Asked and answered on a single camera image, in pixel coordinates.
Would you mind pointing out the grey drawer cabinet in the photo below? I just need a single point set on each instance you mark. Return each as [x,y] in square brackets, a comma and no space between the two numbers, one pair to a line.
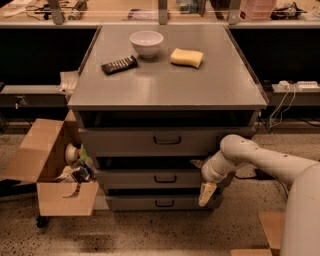
[221,93]

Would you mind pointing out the white bowl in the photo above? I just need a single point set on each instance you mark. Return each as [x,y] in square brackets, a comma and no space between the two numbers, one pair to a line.
[146,43]

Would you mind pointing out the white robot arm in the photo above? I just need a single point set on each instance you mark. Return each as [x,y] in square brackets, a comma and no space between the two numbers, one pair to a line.
[300,176]

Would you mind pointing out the grey drawer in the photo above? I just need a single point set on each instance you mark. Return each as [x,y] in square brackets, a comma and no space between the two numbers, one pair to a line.
[140,142]
[149,178]
[161,202]

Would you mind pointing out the cardboard box bottom right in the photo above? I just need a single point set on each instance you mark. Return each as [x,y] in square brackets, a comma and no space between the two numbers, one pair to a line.
[272,225]

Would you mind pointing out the white round object in box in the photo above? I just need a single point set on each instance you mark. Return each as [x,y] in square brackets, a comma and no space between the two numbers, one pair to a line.
[71,154]

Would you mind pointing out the open cardboard box left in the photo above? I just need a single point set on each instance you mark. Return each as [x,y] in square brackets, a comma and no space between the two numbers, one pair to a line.
[41,158]

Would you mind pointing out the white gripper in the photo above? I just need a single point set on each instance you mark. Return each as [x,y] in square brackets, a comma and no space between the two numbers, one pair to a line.
[209,172]

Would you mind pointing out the dark snack bar packet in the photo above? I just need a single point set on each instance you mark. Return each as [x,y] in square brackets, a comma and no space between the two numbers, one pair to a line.
[127,63]

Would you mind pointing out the yellow sponge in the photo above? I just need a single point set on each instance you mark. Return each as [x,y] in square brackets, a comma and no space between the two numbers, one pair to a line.
[186,57]

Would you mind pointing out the white power strip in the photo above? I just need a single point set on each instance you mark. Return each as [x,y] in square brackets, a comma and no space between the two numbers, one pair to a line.
[308,85]

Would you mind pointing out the grey bottom drawer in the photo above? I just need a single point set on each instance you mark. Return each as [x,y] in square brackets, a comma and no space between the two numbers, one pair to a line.
[161,202]

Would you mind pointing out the black power adapter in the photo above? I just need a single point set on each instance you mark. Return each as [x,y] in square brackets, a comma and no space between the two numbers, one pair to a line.
[261,175]

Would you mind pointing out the pink storage box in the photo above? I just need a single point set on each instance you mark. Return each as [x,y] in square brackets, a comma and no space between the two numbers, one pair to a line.
[256,9]

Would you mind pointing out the grey top drawer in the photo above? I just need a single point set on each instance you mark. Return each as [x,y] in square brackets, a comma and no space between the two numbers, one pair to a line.
[140,142]

